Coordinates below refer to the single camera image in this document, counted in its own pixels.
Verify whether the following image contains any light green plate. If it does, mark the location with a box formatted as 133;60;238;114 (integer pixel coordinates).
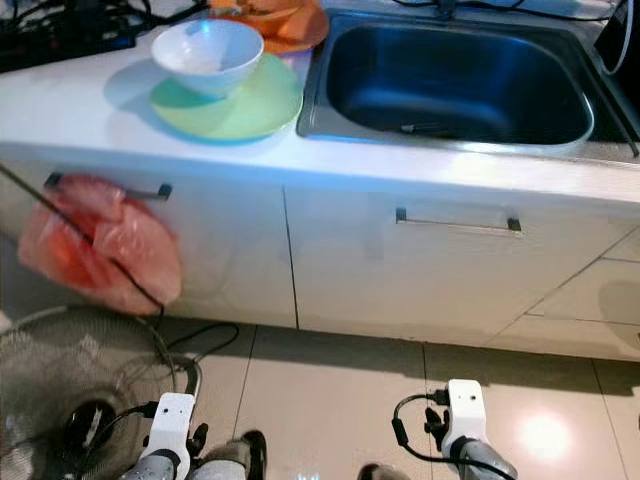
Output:
148;52;304;143

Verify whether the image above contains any white ceramic bowl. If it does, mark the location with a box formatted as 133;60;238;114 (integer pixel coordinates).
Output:
150;18;266;99

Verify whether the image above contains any white kitchen cabinet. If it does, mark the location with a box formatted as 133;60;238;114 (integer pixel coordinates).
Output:
0;150;640;361

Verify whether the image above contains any black kitchen appliance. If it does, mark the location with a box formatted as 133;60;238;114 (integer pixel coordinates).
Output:
595;5;640;76

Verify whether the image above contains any grey left robot leg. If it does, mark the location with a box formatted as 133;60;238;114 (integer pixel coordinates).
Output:
195;430;266;480

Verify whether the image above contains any grey robot leg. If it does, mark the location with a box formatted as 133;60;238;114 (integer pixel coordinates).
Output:
195;430;266;480
355;462;406;480

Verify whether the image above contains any grey right robot leg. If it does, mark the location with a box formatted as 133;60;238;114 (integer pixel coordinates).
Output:
355;462;406;480

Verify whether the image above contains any stainless steel sink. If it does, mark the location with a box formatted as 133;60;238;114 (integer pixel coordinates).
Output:
297;10;640;158

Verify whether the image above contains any orange plate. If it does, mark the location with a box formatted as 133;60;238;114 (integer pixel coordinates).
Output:
208;0;329;54

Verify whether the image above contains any black power strip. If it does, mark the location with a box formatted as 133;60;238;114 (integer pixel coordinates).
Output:
0;15;141;73

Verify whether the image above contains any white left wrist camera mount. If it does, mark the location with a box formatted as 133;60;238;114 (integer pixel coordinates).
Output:
147;392;197;463

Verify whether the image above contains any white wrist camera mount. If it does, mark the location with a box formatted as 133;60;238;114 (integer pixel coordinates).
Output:
443;379;488;451
147;392;197;463

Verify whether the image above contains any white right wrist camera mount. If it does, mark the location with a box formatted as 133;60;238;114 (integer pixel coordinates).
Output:
443;379;488;451

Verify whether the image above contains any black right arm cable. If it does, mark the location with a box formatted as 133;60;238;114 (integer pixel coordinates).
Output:
390;390;471;466

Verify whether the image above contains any steel cabinet door handle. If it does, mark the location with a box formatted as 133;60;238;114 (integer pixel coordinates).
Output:
395;207;524;236
44;172;173;201

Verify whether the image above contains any thin black power cord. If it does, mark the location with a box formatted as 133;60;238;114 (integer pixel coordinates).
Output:
0;165;241;356

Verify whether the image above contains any white power cord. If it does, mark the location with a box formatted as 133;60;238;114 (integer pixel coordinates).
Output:
600;0;636;76

